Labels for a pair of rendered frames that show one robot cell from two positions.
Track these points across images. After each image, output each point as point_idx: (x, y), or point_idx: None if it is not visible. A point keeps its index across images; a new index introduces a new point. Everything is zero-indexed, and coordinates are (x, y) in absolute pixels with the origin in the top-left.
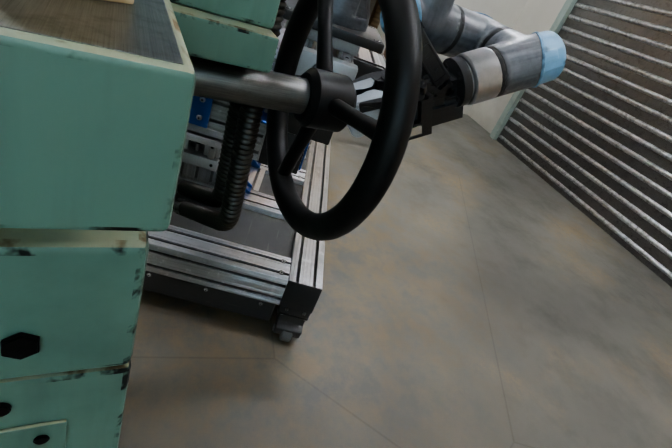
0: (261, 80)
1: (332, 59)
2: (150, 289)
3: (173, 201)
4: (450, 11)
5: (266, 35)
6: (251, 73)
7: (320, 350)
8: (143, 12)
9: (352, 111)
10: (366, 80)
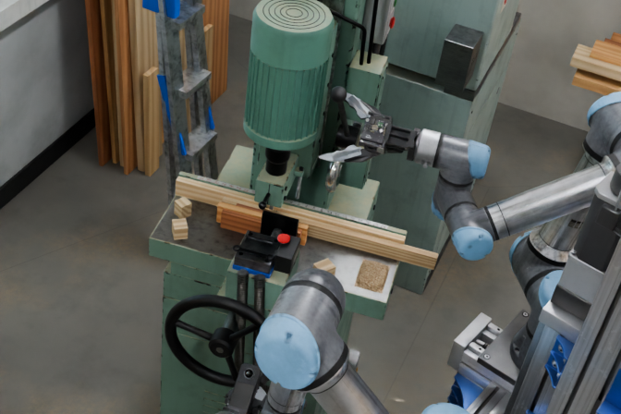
0: (228, 315)
1: (233, 336)
2: None
3: (149, 251)
4: (264, 409)
5: (218, 292)
6: (231, 311)
7: None
8: (170, 239)
9: (196, 327)
10: (261, 398)
